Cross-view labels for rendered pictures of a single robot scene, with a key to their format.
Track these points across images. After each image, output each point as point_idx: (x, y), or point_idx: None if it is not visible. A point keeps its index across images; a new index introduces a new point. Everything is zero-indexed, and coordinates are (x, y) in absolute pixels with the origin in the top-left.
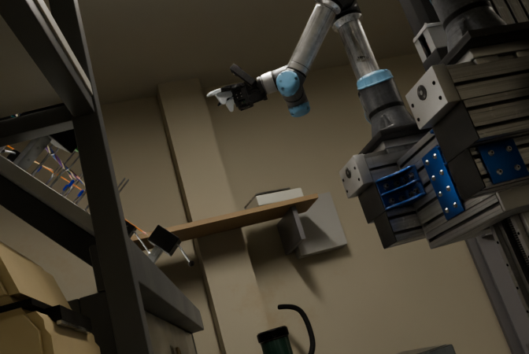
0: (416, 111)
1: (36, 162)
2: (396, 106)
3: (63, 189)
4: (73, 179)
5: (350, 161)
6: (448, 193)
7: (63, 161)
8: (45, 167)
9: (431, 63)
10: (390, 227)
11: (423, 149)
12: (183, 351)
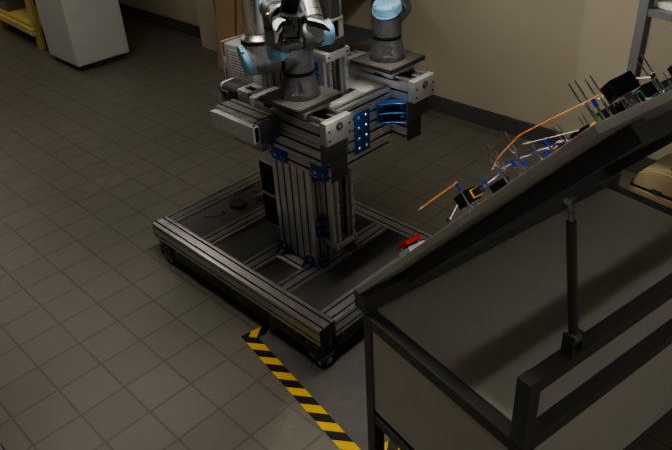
0: (417, 93)
1: (554, 136)
2: None
3: (515, 165)
4: (544, 150)
5: (346, 117)
6: (365, 138)
7: (505, 131)
8: (513, 141)
9: (337, 44)
10: (347, 165)
11: (357, 109)
12: None
